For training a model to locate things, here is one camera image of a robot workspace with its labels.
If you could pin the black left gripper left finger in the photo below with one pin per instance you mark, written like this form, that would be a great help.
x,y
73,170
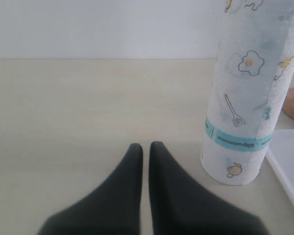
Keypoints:
x,y
113,208

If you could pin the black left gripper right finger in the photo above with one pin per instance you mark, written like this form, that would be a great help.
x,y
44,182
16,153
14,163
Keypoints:
x,y
182,206

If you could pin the white printed paper towel roll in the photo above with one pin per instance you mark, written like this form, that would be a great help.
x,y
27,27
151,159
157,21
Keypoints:
x,y
253,71

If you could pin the white rectangular plastic tray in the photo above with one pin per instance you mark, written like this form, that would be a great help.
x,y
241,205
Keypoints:
x,y
280,156

